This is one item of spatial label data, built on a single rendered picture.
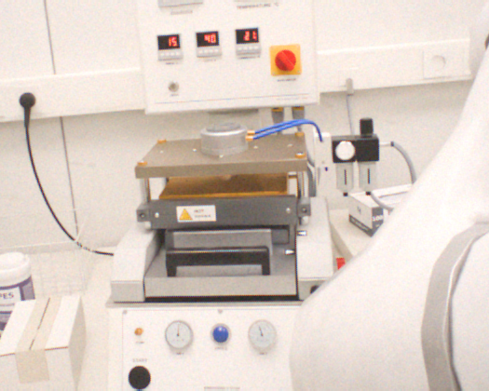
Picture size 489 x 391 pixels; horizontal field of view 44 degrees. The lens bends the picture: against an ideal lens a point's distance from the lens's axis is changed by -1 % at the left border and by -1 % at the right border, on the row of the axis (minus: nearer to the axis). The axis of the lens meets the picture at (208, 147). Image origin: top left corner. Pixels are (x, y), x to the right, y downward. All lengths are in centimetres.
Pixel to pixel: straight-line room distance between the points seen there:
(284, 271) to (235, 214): 12
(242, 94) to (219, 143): 18
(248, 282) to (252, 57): 43
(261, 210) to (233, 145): 12
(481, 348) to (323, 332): 9
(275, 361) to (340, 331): 62
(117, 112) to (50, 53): 22
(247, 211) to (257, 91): 27
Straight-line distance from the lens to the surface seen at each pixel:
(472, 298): 25
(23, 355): 106
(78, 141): 159
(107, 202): 162
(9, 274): 124
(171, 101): 116
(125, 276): 93
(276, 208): 94
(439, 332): 25
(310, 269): 89
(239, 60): 113
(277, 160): 94
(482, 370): 24
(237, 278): 89
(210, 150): 100
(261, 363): 91
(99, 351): 119
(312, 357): 31
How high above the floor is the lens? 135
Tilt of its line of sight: 14 degrees down
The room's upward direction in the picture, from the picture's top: 5 degrees counter-clockwise
